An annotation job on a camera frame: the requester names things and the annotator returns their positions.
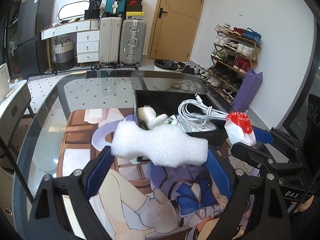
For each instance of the white dresser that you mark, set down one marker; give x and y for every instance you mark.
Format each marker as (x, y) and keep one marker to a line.
(86, 45)

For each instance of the black cardboard box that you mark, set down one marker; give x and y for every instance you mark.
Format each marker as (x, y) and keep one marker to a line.
(215, 137)

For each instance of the printed cartoon desk mat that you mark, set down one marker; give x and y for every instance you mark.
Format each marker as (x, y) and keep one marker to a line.
(130, 205)

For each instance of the white foam piece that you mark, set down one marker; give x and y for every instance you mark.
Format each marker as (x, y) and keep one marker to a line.
(160, 147)

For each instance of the white plush toy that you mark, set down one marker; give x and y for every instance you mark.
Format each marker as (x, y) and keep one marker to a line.
(148, 116)

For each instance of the woven laundry basket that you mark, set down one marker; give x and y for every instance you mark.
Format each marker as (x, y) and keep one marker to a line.
(63, 55)

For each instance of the dark glass wardrobe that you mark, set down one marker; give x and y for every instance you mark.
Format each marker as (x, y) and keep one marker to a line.
(13, 35)

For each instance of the white dotted rug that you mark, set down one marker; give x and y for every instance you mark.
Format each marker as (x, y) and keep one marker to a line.
(45, 87)

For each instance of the grey side cabinet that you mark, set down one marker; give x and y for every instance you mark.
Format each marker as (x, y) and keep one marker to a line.
(13, 112)

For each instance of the white appliance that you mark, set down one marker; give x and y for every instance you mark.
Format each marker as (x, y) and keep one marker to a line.
(4, 82)

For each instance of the trash bin with black liner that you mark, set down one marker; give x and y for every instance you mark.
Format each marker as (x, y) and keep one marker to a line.
(165, 66)

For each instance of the red and white packet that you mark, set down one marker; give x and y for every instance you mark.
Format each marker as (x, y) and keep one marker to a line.
(237, 130)

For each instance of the oval mirror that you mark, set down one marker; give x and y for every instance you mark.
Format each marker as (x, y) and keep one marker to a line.
(72, 11)

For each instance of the person's right hand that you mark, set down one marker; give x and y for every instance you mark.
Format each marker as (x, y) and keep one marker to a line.
(307, 205)

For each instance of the wooden shoe rack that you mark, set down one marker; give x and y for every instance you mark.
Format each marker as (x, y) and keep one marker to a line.
(255, 46)

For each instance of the black bag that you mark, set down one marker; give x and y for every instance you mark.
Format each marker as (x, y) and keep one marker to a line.
(92, 11)

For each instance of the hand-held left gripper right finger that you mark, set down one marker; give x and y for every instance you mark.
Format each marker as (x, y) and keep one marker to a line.
(220, 177)

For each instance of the purple bag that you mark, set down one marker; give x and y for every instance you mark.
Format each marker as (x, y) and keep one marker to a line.
(248, 90)

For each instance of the dark grey refrigerator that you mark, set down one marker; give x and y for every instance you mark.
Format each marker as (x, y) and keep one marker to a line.
(32, 30)

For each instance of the scattered loose sneakers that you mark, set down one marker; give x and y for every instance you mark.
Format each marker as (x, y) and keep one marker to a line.
(192, 70)

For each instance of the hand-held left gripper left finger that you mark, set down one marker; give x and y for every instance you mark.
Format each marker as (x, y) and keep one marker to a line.
(97, 177)

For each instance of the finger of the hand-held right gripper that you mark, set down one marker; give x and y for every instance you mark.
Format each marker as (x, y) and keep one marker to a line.
(262, 134)
(250, 155)

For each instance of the rows of racked shoes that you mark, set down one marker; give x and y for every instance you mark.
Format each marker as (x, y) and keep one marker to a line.
(232, 47)

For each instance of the white suitcase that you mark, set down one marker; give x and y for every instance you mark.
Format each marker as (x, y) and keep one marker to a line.
(110, 41)

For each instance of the silver suitcase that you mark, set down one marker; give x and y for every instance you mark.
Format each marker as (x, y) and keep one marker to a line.
(132, 42)

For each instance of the wooden door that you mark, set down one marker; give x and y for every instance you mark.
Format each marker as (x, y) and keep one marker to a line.
(180, 20)

